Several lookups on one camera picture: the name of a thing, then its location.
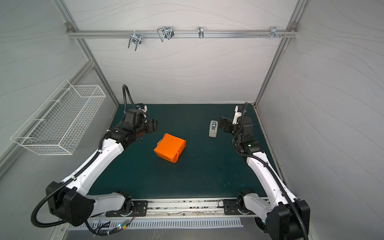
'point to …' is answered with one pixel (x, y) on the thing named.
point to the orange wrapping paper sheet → (169, 147)
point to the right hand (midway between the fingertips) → (229, 117)
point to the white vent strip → (115, 224)
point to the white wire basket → (56, 128)
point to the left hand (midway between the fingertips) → (148, 122)
